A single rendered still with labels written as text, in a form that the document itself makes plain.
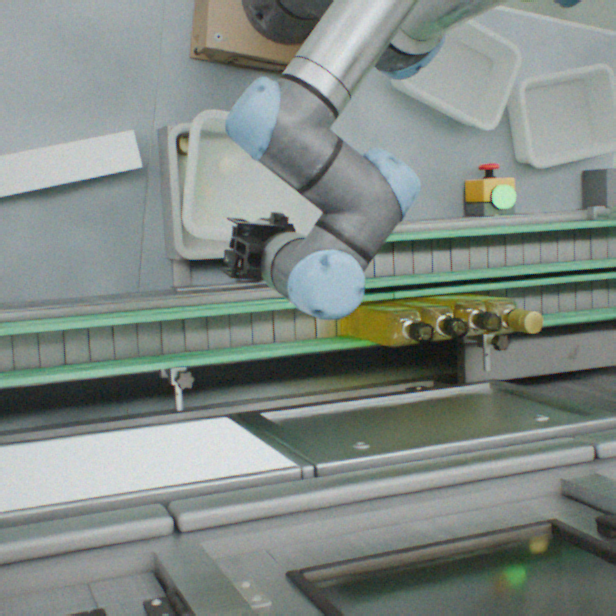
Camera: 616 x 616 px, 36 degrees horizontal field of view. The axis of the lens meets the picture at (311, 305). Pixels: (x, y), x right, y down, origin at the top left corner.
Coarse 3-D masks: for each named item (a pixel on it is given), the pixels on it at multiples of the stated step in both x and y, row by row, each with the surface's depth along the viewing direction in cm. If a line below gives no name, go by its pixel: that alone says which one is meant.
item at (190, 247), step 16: (176, 128) 154; (176, 160) 155; (176, 176) 155; (176, 192) 155; (176, 208) 155; (176, 224) 156; (176, 240) 156; (192, 240) 164; (208, 240) 165; (192, 256) 157; (208, 256) 158
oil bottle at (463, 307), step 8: (424, 296) 160; (432, 296) 159; (440, 296) 159; (448, 296) 158; (456, 296) 157; (448, 304) 151; (456, 304) 149; (464, 304) 149; (472, 304) 149; (480, 304) 149; (456, 312) 149; (464, 312) 148; (472, 328) 149
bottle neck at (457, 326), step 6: (444, 318) 145; (450, 318) 143; (456, 318) 143; (438, 324) 145; (444, 324) 144; (450, 324) 142; (456, 324) 145; (462, 324) 143; (438, 330) 146; (444, 330) 144; (450, 330) 142; (456, 330) 145; (462, 330) 143; (456, 336) 142; (462, 336) 142
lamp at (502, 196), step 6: (498, 186) 178; (504, 186) 177; (510, 186) 178; (492, 192) 178; (498, 192) 176; (504, 192) 176; (510, 192) 177; (492, 198) 178; (498, 198) 176; (504, 198) 176; (510, 198) 177; (492, 204) 179; (498, 204) 177; (504, 204) 177; (510, 204) 177
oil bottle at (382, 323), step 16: (368, 304) 157; (384, 304) 155; (352, 320) 158; (368, 320) 152; (384, 320) 146; (400, 320) 144; (416, 320) 145; (368, 336) 153; (384, 336) 147; (400, 336) 144
